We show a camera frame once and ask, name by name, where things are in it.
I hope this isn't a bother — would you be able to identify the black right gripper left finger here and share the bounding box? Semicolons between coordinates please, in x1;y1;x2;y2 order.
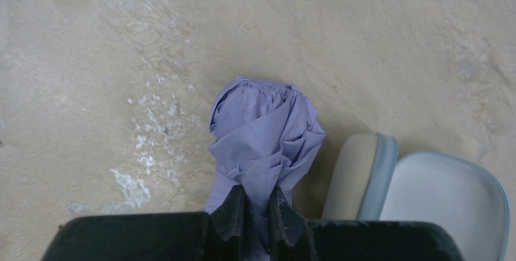
42;185;246;260

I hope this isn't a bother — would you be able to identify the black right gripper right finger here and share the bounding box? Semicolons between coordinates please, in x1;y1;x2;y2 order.
269;187;463;260

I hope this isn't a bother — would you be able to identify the lilac umbrella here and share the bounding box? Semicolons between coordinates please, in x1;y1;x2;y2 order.
204;77;326;260

